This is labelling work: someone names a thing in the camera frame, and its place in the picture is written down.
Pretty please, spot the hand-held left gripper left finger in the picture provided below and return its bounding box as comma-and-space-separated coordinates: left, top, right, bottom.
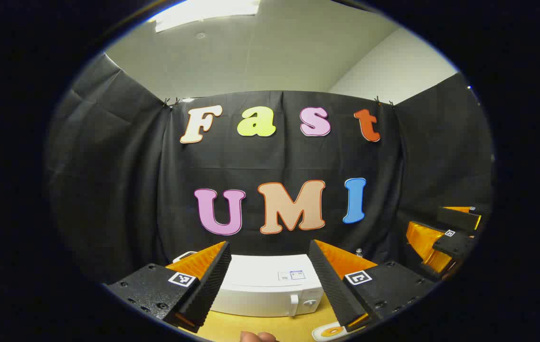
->
104, 241, 232, 333

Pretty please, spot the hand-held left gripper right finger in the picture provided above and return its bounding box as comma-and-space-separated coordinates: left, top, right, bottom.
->
308, 239, 436, 333

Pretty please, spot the white microwave oven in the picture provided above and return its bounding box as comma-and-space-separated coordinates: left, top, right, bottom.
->
172, 251, 325, 318

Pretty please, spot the white food plate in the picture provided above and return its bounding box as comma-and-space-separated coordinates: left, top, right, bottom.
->
311, 322, 347, 342

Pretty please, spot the black backdrop cloth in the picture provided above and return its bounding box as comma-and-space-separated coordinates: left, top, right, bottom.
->
44, 52, 494, 286

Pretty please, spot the ceiling light panel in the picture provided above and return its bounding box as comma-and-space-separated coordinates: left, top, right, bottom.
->
149, 0, 262, 33

